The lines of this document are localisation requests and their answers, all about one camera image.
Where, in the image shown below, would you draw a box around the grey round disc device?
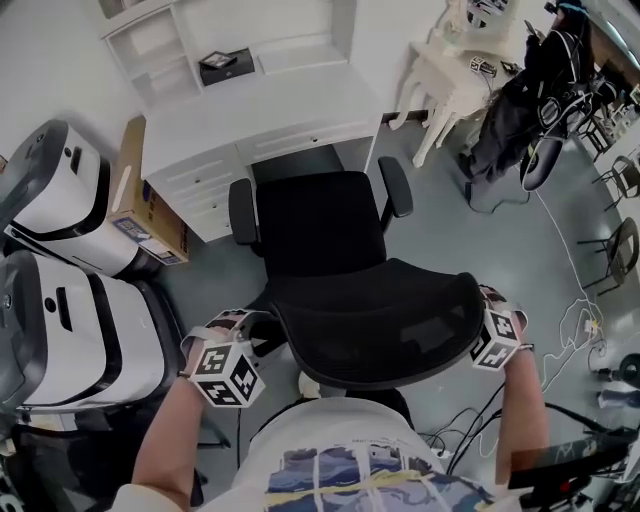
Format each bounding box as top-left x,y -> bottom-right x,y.
594,349 -> 640,416

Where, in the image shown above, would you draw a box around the person's black trousers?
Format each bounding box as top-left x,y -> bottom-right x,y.
368,388 -> 415,432

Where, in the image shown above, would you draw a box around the black oval backpack device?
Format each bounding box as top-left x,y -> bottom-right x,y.
519,89 -> 569,190

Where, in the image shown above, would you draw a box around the brown metal chair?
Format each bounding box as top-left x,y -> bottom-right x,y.
577,217 -> 640,296
594,154 -> 640,211

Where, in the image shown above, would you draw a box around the white dressing table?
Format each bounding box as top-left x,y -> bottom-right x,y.
389,0 -> 506,169

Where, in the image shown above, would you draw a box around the white desk with shelves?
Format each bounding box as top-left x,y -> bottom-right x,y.
97,0 -> 384,244

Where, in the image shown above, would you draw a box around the person's left forearm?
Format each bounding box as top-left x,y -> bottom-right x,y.
130,373 -> 207,504

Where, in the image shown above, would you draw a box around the black device with red button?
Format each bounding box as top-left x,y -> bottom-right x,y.
507,434 -> 640,512

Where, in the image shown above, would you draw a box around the white floor cable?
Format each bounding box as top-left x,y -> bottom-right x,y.
532,189 -> 609,401

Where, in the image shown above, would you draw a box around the person's right forearm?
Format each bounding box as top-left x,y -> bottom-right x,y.
494,344 -> 549,501

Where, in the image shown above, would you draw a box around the person's left hand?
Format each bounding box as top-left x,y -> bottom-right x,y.
205,309 -> 250,332

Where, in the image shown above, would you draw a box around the person in printed shirt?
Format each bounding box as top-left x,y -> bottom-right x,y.
114,397 -> 506,512

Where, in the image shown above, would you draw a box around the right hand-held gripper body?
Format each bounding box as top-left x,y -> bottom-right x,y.
469,285 -> 520,372

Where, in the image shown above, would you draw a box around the black mesh office chair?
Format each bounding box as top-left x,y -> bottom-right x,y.
228,155 -> 486,392

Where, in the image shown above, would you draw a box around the brown cardboard box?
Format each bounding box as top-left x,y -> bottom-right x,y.
107,115 -> 190,265

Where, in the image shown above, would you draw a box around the black box with framed lid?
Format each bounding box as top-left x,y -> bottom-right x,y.
198,47 -> 254,87

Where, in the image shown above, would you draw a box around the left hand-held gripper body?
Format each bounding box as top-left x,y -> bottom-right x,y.
180,325 -> 265,410

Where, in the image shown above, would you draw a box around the person's left white shoe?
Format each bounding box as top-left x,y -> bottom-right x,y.
297,372 -> 322,400

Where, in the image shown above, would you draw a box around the black looped floor cable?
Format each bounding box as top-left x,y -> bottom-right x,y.
464,179 -> 531,215

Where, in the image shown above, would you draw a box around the white and black robot machine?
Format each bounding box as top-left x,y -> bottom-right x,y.
0,249 -> 187,416
0,118 -> 146,277

